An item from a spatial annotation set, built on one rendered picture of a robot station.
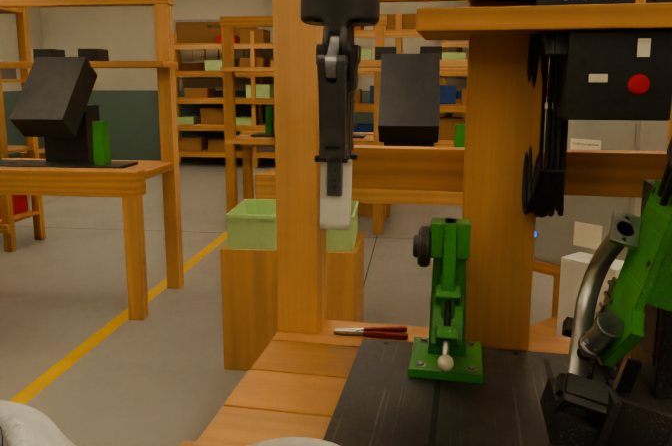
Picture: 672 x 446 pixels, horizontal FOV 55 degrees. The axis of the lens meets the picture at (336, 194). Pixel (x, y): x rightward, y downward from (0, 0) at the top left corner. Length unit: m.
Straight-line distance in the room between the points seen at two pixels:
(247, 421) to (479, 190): 0.61
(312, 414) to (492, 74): 0.70
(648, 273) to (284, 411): 0.60
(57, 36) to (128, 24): 1.35
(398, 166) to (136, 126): 10.76
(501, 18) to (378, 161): 0.42
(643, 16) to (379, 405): 0.76
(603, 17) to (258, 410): 0.86
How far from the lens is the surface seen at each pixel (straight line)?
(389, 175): 1.38
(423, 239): 1.14
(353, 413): 1.06
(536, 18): 1.15
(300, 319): 1.40
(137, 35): 11.97
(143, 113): 11.94
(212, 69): 10.78
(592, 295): 1.10
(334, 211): 0.63
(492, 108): 1.27
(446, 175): 1.37
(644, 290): 0.96
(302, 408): 1.12
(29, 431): 0.42
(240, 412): 1.12
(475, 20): 1.15
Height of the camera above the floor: 1.42
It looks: 10 degrees down
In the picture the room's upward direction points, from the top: straight up
